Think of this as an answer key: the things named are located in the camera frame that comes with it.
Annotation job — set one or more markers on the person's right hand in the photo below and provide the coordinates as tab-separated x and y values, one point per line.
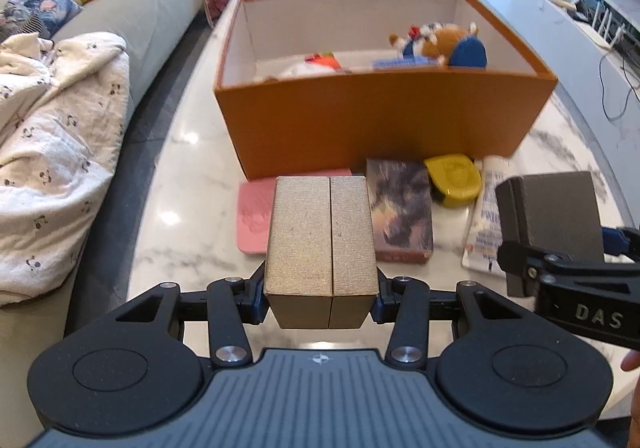
631	361

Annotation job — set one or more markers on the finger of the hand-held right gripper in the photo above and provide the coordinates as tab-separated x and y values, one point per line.
520	268
614	240

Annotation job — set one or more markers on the yellow plastic case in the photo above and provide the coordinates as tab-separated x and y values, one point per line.
452	177

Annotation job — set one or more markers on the pink snap wallet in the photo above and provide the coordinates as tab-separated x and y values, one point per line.
255	218

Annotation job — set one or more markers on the dark illustrated card box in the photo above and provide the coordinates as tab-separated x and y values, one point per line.
400	208

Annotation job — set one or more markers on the white printed blanket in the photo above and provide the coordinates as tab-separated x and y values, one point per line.
60	152

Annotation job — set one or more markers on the white printed packet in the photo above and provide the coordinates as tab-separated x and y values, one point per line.
482	228

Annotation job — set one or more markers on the red panda sailor plush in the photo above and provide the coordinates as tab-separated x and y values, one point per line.
450	40

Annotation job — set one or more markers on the white panda plush striped cup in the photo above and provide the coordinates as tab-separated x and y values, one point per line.
300	70

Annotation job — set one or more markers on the floral blue pillow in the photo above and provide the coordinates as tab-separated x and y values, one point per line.
35	2

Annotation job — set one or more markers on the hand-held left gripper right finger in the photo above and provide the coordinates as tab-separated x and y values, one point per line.
378	310

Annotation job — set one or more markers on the white router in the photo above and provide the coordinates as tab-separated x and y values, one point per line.
607	25

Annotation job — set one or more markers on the dark grey box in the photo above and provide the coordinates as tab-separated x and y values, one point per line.
550	213

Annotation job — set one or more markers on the blue card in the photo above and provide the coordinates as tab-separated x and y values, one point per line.
400	62

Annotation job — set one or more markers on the orange cardboard box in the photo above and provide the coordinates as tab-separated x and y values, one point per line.
375	122

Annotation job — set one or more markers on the grey-green sofa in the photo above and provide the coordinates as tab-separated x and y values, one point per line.
150	2

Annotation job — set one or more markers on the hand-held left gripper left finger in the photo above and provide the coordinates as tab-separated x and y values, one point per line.
257	305

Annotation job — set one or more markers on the gold cardboard box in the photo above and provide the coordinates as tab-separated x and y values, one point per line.
320	238

